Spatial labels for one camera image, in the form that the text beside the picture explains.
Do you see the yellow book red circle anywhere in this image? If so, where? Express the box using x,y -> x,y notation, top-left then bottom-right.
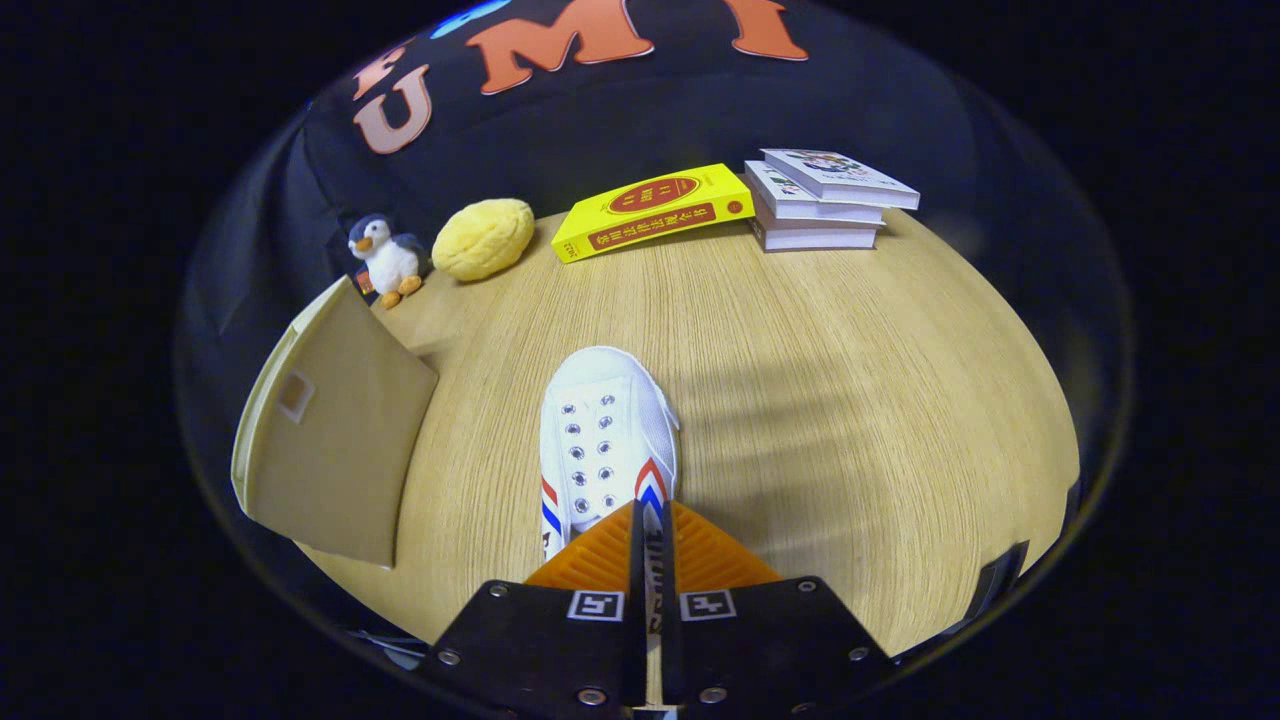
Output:
551,163 -> 756,265

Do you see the black backdrop cloth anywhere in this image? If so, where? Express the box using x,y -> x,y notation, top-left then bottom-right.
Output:
180,0 -> 1131,481

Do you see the white book illustrated cover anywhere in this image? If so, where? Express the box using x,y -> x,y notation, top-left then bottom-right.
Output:
760,148 -> 921,211

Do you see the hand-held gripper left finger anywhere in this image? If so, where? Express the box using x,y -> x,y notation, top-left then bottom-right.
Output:
420,500 -> 649,720

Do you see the beige fabric storage box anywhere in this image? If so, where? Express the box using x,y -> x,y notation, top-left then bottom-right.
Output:
230,275 -> 439,571

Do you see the white striped canvas shoe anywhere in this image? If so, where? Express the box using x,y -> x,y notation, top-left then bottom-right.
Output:
538,346 -> 681,636

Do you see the yellow bun plush toy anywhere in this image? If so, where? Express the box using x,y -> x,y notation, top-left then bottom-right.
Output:
432,198 -> 536,283

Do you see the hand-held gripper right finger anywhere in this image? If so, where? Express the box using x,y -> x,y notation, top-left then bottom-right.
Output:
660,500 -> 894,720

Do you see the penguin plush toy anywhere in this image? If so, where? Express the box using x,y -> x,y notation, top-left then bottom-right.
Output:
347,213 -> 433,310

